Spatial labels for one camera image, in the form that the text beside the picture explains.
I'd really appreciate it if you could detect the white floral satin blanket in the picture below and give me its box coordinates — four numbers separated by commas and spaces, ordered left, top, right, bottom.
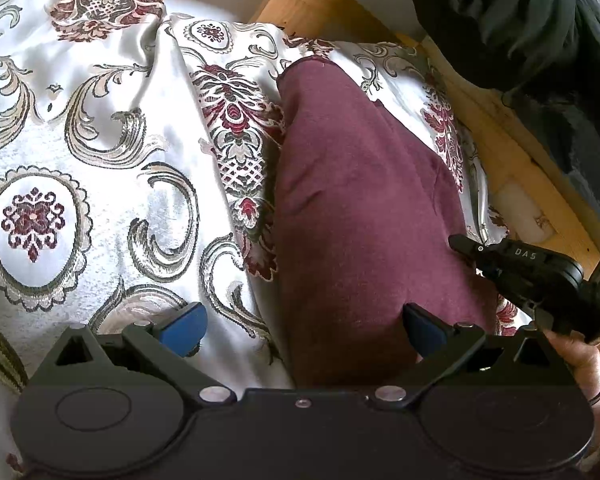
0, 0, 536, 480

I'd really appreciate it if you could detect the black jacket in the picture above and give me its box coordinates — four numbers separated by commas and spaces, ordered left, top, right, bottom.
411, 0, 600, 231

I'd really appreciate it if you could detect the wooden bed frame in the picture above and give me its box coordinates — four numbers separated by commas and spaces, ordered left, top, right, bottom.
134, 0, 600, 266

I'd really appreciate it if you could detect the maroon small garment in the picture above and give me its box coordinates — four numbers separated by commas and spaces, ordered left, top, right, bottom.
271, 57, 503, 391

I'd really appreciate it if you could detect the person's right hand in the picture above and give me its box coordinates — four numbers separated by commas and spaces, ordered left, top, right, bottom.
549, 331, 600, 413

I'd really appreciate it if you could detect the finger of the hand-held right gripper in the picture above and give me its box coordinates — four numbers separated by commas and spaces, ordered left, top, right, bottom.
448, 234, 487, 267

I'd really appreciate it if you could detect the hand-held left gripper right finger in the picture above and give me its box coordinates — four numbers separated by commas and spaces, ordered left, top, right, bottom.
367, 302, 577, 408

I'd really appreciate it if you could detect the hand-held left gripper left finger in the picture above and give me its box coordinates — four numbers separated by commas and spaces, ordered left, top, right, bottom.
30, 302, 237, 408

